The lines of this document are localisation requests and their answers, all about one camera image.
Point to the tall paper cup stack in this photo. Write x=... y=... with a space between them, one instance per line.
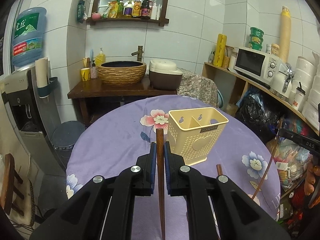
x=285 y=34

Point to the round grey stool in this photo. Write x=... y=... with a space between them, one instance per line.
x=66 y=135

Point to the black garbage bag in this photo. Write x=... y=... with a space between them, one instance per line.
x=260 y=112

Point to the yellow cup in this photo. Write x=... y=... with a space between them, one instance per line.
x=85 y=74

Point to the blue water jug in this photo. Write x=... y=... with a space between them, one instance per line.
x=27 y=43

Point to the white brown rice cooker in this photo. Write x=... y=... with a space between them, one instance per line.
x=164 y=74

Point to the colourful snack bag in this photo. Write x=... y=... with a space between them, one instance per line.
x=291 y=161

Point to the white electric kettle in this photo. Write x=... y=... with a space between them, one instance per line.
x=281 y=85

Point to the white microwave oven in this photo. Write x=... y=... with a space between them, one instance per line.
x=257 y=66

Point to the floral cloth covered item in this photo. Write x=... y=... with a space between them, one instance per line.
x=199 y=87

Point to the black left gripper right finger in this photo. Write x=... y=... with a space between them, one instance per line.
x=216 y=207

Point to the purple floral tablecloth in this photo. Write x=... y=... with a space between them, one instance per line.
x=115 y=141

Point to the water dispenser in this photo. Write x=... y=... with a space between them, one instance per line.
x=35 y=117

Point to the brown wooden chopstick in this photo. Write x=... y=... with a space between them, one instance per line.
x=270 y=160
x=160 y=172

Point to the right hand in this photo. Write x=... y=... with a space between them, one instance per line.
x=310 y=180

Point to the yellow chopstick box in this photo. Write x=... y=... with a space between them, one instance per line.
x=220 y=50

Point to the yellow soap bottle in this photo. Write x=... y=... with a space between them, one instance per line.
x=100 y=58

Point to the green instant noodle cups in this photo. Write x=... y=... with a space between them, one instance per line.
x=256 y=38

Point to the wooden wall shelf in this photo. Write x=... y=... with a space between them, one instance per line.
x=240 y=86

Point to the bronze faucet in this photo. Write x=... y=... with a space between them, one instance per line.
x=138 y=53

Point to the woven basin sink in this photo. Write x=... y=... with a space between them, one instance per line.
x=121 y=73

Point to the wooden framed mirror shelf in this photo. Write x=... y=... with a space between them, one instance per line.
x=153 y=11

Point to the dark wooden sink table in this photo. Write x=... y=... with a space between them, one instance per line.
x=92 y=99

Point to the cream plastic cutlery holder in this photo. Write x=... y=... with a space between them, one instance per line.
x=192 y=133

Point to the wooden chair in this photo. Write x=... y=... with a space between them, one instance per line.
x=17 y=197

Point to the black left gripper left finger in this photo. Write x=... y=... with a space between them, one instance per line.
x=103 y=207

